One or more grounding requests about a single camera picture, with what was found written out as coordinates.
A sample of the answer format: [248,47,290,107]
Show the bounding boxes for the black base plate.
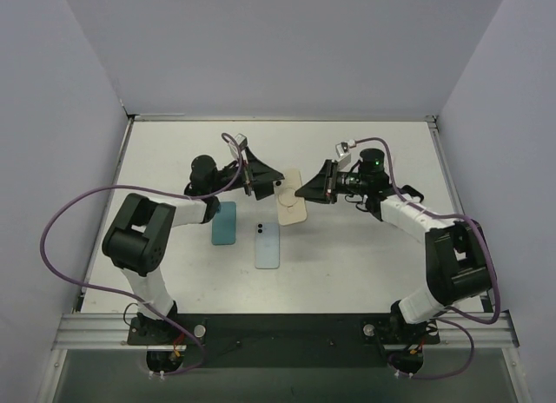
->
[148,334,426,368]

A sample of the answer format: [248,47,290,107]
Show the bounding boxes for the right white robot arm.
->
[295,149,493,325]

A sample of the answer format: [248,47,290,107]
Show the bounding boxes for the aluminium front rail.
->
[53,313,519,350]

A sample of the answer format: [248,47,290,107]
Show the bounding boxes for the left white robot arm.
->
[102,148,284,344]

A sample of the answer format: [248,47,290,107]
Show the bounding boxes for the beige cased phone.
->
[274,168,308,227]

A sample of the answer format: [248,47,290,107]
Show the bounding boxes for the purple cable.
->
[39,132,248,376]
[347,136,500,381]

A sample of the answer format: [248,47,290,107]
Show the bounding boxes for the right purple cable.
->
[347,136,500,381]

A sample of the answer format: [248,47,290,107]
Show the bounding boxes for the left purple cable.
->
[39,132,248,376]

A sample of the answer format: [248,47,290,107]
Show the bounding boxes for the light blue phone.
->
[255,222,280,270]

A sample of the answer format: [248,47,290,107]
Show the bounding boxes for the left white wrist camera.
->
[228,134,248,160]

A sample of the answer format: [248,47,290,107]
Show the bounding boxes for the teal phone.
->
[211,201,237,246]

